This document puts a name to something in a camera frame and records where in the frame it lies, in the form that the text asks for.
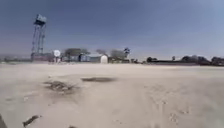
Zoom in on dry twig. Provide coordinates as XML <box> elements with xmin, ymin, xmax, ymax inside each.
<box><xmin>22</xmin><ymin>114</ymin><xmax>43</xmax><ymax>128</ymax></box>

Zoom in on white round sign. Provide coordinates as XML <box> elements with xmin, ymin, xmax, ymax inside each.
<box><xmin>53</xmin><ymin>49</ymin><xmax>62</xmax><ymax>64</ymax></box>

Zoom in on lattice water tower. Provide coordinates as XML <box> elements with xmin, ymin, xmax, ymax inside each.
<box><xmin>30</xmin><ymin>13</ymin><xmax>48</xmax><ymax>56</ymax></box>

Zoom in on small white shed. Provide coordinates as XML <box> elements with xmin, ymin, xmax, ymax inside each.
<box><xmin>100</xmin><ymin>54</ymin><xmax>109</xmax><ymax>64</ymax></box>

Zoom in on low grey building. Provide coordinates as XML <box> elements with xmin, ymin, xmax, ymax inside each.
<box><xmin>30</xmin><ymin>52</ymin><xmax>103</xmax><ymax>64</ymax></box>

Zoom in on row of trees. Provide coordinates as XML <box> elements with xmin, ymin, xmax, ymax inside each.
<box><xmin>145</xmin><ymin>54</ymin><xmax>224</xmax><ymax>66</ymax></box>

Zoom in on long low dark wall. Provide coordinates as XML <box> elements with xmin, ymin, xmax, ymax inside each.
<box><xmin>142</xmin><ymin>59</ymin><xmax>198</xmax><ymax>66</ymax></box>

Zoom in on trees behind buildings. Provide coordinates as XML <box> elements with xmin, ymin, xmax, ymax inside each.
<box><xmin>63</xmin><ymin>46</ymin><xmax>132</xmax><ymax>64</ymax></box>

